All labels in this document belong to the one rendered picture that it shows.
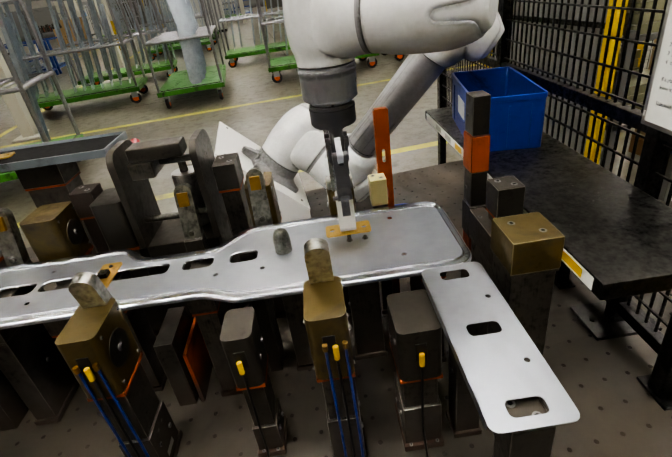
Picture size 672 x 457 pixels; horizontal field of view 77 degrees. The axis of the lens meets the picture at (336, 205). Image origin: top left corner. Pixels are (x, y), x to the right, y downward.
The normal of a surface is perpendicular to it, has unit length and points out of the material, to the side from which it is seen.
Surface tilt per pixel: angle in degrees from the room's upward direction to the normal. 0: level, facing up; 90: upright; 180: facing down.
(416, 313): 0
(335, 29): 97
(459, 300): 0
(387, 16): 89
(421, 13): 89
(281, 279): 0
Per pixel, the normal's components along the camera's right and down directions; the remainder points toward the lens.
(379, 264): -0.12, -0.88
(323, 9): -0.27, 0.40
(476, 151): 0.08, 0.46
